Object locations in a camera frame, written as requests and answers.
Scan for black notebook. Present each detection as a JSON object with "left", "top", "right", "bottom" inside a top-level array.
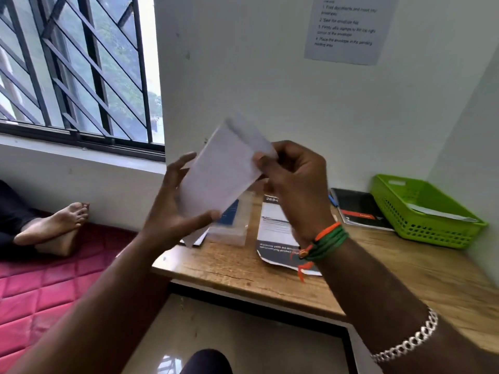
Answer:
[{"left": 330, "top": 188, "right": 395, "bottom": 232}]

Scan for orange and green thread wristbands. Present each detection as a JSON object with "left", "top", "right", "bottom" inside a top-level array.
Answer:
[{"left": 290, "top": 222, "right": 350, "bottom": 283}]

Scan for paper notice on wall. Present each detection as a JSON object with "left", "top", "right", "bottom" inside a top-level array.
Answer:
[{"left": 304, "top": 0, "right": 400, "bottom": 66}]

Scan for person's right hand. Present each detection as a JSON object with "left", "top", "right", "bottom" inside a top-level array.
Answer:
[{"left": 252, "top": 140, "right": 337, "bottom": 247}]

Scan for person's left hand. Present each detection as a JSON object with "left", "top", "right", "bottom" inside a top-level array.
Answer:
[{"left": 139, "top": 151, "right": 221, "bottom": 255}]

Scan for person's dark trouser leg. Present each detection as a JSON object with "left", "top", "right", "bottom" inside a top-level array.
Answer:
[{"left": 180, "top": 349, "right": 233, "bottom": 374}]

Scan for single white envelope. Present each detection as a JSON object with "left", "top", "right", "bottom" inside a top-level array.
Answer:
[{"left": 407, "top": 203, "right": 479, "bottom": 223}]

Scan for green plastic basket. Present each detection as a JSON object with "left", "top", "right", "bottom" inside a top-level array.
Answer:
[{"left": 370, "top": 174, "right": 489, "bottom": 250}]

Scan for black metal desk frame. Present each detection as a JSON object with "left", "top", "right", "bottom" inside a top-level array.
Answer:
[{"left": 167, "top": 282, "right": 358, "bottom": 374}]

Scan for stack of printed papers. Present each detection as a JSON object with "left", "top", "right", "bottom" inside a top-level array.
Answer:
[{"left": 256, "top": 194, "right": 322, "bottom": 277}]

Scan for window with metal bars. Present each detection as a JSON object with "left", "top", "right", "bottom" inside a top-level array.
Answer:
[{"left": 0, "top": 0, "right": 166, "bottom": 162}]

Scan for person's right forearm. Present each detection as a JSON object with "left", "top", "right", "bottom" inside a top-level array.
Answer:
[{"left": 316, "top": 237, "right": 499, "bottom": 374}]

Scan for person's left forearm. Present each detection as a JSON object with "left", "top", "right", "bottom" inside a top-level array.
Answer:
[{"left": 7, "top": 237, "right": 172, "bottom": 374}]

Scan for envelopes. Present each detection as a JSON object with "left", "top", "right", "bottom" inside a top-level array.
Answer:
[{"left": 177, "top": 112, "right": 280, "bottom": 248}]

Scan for clear plastic envelope wrapper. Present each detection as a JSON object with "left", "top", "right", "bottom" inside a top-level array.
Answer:
[{"left": 179, "top": 190, "right": 256, "bottom": 248}]

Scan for silver chain bracelet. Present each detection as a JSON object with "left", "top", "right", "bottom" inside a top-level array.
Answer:
[{"left": 370, "top": 307, "right": 439, "bottom": 365}]

